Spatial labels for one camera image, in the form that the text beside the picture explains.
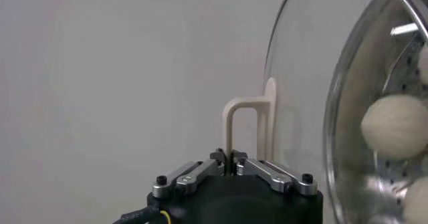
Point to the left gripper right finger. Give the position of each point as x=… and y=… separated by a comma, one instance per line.
x=274, y=176

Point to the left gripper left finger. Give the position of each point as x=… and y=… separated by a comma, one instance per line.
x=187, y=178

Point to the white steamed baozi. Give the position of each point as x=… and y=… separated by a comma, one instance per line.
x=394, y=126

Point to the stainless perforated steamer basket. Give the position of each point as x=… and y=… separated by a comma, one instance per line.
x=406, y=68

